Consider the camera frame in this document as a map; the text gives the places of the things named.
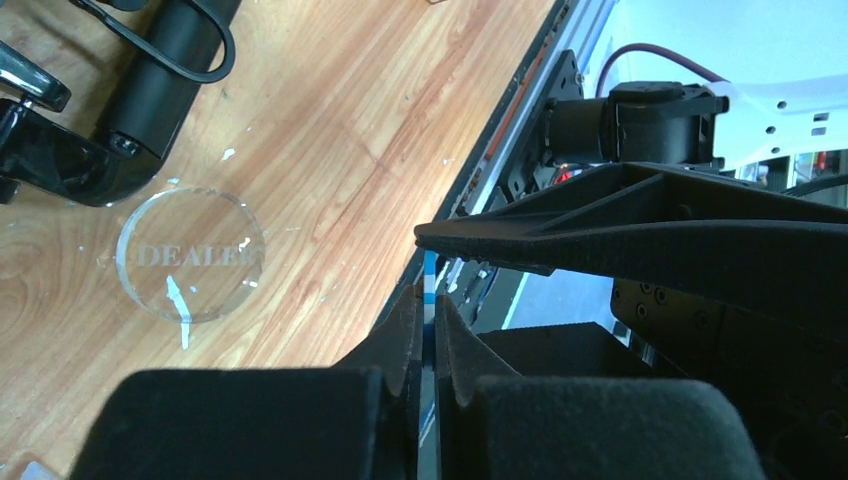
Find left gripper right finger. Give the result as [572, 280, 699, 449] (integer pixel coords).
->
[434, 296, 765, 479]

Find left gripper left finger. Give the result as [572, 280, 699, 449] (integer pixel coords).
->
[71, 287, 422, 479]

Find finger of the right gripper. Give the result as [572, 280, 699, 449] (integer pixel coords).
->
[414, 163, 847, 342]

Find blue white ten chip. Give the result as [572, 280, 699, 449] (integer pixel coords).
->
[422, 250, 437, 370]

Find black poker set case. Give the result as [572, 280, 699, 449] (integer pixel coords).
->
[1, 1, 240, 207]

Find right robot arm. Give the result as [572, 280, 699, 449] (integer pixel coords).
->
[414, 76, 847, 342]

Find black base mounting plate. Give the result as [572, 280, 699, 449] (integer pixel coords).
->
[434, 1, 617, 331]

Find clear acrylic dealer button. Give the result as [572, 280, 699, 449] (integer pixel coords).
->
[115, 188, 266, 324]

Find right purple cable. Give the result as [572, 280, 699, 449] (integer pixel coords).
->
[594, 42, 730, 99]

